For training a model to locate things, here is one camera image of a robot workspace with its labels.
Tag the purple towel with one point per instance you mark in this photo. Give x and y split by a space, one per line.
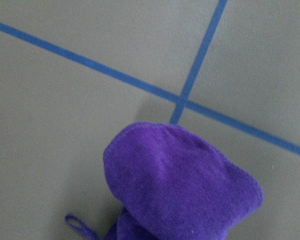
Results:
174 185

